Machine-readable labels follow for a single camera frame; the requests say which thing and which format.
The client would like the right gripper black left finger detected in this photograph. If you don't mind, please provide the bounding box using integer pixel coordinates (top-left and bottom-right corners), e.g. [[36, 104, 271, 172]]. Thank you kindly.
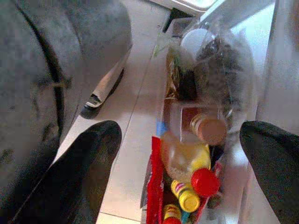
[[14, 120, 122, 224]]

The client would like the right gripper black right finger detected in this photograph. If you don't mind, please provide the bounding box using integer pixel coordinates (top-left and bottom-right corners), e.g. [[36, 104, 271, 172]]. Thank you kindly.
[[240, 120, 299, 224]]

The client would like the white fridge door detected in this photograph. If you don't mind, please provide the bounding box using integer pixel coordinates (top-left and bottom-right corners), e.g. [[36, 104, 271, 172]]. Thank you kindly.
[[256, 0, 299, 133]]

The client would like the clear fridge door shelf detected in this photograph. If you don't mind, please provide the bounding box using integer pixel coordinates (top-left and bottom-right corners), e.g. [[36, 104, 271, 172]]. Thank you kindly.
[[139, 16, 260, 224]]

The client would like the black fridge foot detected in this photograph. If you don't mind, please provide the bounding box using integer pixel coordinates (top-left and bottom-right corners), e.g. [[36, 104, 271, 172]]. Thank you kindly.
[[163, 7, 195, 33]]

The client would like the white fridge body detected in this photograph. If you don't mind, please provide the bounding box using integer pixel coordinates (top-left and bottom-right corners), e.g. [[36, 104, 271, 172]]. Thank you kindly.
[[149, 0, 218, 12]]

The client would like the red cap yellow label bottle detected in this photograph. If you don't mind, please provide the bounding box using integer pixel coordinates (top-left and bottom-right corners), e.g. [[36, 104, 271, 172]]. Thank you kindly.
[[161, 130, 221, 197]]

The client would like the brown cap bottle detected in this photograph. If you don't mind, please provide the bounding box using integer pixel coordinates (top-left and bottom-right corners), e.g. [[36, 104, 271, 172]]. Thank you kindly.
[[189, 113, 228, 146]]

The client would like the red snack packet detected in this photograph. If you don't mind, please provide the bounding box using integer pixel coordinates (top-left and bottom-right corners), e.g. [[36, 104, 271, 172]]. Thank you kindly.
[[145, 136, 166, 224]]

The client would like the grey black robot foot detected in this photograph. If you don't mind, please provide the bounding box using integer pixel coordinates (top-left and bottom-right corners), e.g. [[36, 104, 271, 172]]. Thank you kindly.
[[80, 67, 125, 117]]

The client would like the yellow lid jar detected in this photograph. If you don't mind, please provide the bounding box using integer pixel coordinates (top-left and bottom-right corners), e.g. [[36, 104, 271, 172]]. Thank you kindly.
[[163, 203, 182, 224], [170, 179, 201, 212]]

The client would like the blue tape piece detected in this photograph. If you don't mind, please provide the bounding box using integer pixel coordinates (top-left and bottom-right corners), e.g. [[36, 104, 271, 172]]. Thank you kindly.
[[155, 120, 168, 136]]

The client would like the clear container white lid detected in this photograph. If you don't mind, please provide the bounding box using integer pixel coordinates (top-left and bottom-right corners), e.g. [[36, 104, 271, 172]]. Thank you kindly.
[[179, 28, 256, 131]]

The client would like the dark food packet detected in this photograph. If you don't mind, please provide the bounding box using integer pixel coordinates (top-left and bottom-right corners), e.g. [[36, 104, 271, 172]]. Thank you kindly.
[[166, 44, 201, 101]]

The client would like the black cable on leg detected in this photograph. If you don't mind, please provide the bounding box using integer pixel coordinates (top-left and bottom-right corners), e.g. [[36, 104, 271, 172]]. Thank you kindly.
[[14, 0, 66, 140]]

